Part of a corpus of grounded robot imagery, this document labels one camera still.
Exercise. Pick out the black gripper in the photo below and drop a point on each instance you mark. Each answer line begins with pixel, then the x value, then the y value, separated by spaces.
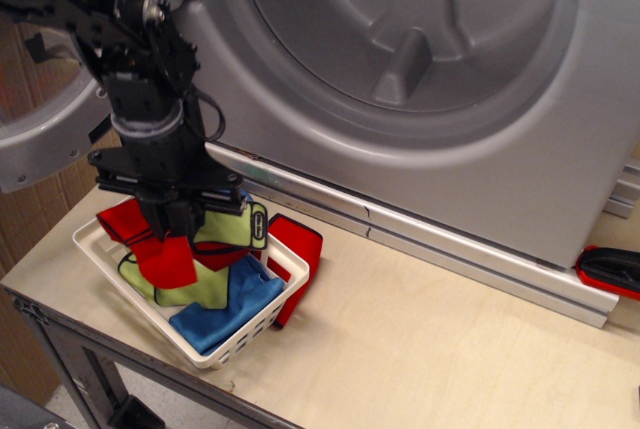
pixel 174 167

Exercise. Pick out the red cloth black trim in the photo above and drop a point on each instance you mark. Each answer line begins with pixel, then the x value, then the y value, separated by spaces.
pixel 168 263

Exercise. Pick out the green cloth black trim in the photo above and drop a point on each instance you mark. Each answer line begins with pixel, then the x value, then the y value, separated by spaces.
pixel 247 230

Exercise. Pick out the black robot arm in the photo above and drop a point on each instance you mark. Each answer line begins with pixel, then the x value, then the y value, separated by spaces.
pixel 134 51

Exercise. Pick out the round machine door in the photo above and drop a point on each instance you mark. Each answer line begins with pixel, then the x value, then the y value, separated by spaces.
pixel 52 110

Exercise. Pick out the grey laundry machine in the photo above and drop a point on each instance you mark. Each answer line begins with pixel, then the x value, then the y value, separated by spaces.
pixel 506 120

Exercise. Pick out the blue cloth behind basket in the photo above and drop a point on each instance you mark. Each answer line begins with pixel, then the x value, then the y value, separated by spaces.
pixel 245 197

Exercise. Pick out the green cloth in basket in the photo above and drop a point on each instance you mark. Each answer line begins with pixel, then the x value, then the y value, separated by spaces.
pixel 210 290

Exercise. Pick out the blue cloth in basket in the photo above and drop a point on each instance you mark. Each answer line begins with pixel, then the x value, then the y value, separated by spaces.
pixel 250 289

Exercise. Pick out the white plastic basket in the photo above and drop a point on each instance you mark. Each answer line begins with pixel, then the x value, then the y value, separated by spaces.
pixel 104 253

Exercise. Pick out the red cloth beside basket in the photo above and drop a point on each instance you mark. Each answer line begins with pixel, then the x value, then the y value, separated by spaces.
pixel 306 243

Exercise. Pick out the cardboard box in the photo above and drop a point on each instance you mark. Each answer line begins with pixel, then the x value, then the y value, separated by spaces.
pixel 29 214

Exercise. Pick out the red and black tool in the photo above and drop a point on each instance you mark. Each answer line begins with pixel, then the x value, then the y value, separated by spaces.
pixel 609 269

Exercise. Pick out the metal table frame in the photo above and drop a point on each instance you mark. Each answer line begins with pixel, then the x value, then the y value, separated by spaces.
pixel 86 360

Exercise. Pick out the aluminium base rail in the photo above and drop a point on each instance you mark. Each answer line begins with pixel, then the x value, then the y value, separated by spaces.
pixel 555 288

